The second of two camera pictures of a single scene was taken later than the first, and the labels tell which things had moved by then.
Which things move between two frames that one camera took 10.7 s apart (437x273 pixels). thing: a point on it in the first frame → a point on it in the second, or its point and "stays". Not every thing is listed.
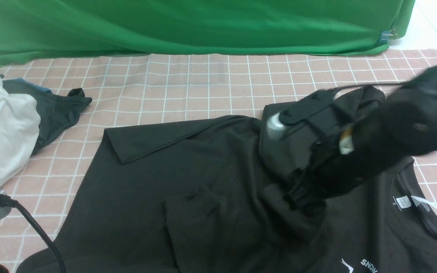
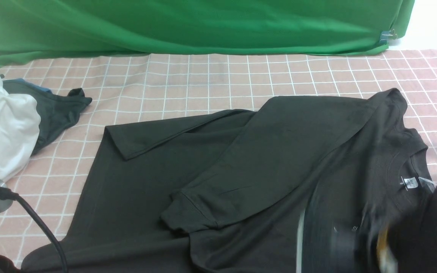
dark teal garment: [57, 112] stays
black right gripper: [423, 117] → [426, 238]
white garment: [7, 129] stays
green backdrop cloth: [10, 31] stays
